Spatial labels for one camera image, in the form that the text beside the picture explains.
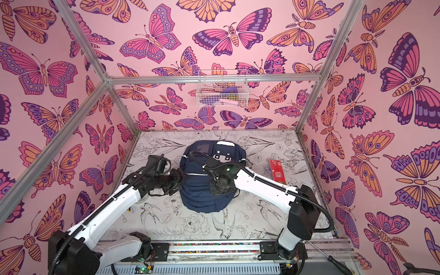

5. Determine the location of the navy blue student backpack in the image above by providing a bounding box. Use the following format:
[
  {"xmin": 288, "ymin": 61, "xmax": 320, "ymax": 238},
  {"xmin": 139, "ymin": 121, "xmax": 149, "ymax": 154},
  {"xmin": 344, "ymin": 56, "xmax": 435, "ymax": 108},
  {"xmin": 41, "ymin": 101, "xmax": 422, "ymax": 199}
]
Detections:
[{"xmin": 180, "ymin": 140, "xmax": 247, "ymax": 214}]

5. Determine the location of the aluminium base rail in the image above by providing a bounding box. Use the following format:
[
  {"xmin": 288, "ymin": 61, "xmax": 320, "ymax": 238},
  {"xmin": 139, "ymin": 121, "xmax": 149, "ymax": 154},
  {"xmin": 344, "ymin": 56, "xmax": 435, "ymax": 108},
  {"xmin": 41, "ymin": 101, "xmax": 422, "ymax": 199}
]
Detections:
[{"xmin": 95, "ymin": 240, "xmax": 363, "ymax": 275}]

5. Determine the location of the white wire wall basket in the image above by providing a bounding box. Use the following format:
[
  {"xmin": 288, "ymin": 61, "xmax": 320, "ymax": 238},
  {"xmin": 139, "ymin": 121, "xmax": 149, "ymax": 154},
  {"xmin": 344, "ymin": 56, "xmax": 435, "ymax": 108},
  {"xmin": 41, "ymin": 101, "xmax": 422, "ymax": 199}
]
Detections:
[{"xmin": 194, "ymin": 69, "xmax": 249, "ymax": 108}]

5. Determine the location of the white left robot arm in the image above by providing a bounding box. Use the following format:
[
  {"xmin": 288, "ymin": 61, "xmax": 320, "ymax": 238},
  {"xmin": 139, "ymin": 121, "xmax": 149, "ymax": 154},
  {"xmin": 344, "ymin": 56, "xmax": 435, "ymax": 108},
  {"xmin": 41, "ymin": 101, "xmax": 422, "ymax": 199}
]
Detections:
[{"xmin": 48, "ymin": 155, "xmax": 188, "ymax": 275}]

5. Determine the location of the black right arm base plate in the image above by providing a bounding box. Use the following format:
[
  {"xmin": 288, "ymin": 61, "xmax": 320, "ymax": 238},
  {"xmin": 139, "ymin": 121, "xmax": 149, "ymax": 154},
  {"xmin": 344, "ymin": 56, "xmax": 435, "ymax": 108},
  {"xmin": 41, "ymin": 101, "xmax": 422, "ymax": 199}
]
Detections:
[{"xmin": 258, "ymin": 241, "xmax": 285, "ymax": 261}]

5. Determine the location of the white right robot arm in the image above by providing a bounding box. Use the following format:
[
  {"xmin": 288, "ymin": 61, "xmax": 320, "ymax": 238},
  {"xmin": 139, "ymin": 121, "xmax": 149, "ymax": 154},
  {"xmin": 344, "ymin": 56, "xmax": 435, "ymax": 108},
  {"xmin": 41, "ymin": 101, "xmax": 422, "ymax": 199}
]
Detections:
[{"xmin": 202, "ymin": 162, "xmax": 335, "ymax": 252}]

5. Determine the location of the small green circuit board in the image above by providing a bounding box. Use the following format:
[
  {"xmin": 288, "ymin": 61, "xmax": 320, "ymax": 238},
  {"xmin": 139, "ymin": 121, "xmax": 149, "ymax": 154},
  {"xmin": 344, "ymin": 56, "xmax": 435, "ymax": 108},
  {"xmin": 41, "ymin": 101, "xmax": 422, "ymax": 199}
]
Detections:
[{"xmin": 135, "ymin": 265, "xmax": 154, "ymax": 275}]

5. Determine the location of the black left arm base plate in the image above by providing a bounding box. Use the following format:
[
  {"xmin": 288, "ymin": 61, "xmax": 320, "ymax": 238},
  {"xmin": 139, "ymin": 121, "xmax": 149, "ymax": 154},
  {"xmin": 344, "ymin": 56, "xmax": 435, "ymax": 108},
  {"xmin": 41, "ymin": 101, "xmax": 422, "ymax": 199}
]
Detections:
[{"xmin": 121, "ymin": 243, "xmax": 170, "ymax": 262}]

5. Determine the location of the black screwdriver handle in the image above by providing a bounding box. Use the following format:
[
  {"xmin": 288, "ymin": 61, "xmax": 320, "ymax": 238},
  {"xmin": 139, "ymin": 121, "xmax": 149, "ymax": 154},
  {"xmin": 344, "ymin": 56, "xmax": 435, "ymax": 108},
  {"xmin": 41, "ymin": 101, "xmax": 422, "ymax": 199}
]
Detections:
[{"xmin": 307, "ymin": 241, "xmax": 353, "ymax": 275}]

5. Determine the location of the red pencil box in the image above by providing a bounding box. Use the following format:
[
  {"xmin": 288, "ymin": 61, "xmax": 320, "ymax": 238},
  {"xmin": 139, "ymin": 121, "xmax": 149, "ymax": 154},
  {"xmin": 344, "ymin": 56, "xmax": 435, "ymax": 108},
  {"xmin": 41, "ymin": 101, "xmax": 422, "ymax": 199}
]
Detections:
[{"xmin": 269, "ymin": 159, "xmax": 286, "ymax": 185}]

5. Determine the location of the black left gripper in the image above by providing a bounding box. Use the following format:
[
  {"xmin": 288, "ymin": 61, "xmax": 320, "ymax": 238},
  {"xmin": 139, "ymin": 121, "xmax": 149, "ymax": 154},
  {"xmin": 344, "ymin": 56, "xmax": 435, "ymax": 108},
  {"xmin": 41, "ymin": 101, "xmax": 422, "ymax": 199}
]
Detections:
[{"xmin": 152, "ymin": 167, "xmax": 191, "ymax": 195}]

